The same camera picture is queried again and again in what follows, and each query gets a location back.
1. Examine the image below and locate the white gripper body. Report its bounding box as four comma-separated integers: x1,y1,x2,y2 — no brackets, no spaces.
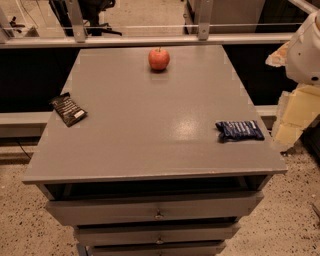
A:
286,11,320,85

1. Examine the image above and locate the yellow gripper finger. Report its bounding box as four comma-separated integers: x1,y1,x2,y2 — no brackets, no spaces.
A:
265,42,289,67
271,84,320,148

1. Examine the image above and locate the black chocolate rxbar wrapper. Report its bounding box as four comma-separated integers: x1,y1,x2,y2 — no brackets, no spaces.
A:
50,92,87,127

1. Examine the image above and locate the blue blueberry rxbar wrapper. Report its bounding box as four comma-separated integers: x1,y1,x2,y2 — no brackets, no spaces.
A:
216,120,265,142

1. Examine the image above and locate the red apple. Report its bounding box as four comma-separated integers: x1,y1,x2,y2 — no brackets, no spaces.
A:
148,47,170,71

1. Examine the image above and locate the bottom grey drawer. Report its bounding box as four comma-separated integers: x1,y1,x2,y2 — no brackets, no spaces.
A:
91,241,226,256

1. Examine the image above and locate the grey drawer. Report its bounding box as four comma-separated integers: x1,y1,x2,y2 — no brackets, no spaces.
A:
91,241,226,256
46,191,263,226
75,222,240,246

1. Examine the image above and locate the grey drawer cabinet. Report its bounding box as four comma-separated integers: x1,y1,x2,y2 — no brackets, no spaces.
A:
21,44,288,256

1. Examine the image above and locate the black office chair base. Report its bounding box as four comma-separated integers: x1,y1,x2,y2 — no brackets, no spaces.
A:
49,0,122,37

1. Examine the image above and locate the top grey drawer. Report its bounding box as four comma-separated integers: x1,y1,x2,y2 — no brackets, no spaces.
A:
46,191,263,226

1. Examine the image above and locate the middle grey drawer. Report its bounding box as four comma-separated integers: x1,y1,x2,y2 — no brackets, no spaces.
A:
75,222,240,246

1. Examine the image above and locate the metal railing frame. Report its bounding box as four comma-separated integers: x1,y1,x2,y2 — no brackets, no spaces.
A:
0,0,320,50

